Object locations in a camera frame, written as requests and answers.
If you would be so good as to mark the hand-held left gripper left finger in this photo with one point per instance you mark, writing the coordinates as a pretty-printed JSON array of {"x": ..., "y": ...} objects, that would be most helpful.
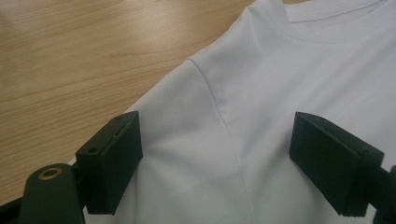
[{"x": 109, "y": 168}]

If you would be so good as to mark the white t-shirt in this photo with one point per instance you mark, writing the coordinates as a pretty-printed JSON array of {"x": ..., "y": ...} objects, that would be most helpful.
[{"x": 249, "y": 93}]

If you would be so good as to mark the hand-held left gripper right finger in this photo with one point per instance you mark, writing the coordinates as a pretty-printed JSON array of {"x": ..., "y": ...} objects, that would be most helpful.
[{"x": 336, "y": 168}]

